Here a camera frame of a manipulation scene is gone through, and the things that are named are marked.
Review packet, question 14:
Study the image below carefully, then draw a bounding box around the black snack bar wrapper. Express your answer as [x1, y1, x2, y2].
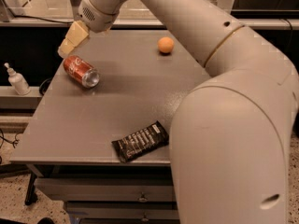
[111, 121, 169, 162]

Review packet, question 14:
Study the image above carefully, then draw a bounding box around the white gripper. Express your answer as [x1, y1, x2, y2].
[58, 0, 127, 58]

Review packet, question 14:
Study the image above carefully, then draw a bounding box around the black cable on floor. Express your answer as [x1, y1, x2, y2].
[0, 128, 22, 166]

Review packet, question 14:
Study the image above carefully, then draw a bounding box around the white pump bottle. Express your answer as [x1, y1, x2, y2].
[4, 63, 31, 95]

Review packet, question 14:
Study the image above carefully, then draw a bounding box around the black cable on ledge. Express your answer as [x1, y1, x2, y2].
[6, 7, 74, 24]

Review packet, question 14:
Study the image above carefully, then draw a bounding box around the red coke can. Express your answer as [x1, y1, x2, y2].
[63, 55, 100, 89]

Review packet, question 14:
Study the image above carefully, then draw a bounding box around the grey drawer cabinet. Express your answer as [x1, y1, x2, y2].
[11, 30, 209, 224]

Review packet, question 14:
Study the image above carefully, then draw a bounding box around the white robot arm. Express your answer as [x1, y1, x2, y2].
[59, 0, 299, 224]

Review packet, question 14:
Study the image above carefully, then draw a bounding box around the grey drawer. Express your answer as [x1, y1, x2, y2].
[35, 178, 175, 203]
[64, 202, 179, 220]

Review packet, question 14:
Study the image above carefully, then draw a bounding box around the orange fruit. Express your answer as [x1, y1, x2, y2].
[157, 37, 174, 54]

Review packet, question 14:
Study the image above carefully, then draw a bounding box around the top grey drawer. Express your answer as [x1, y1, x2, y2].
[35, 178, 175, 203]

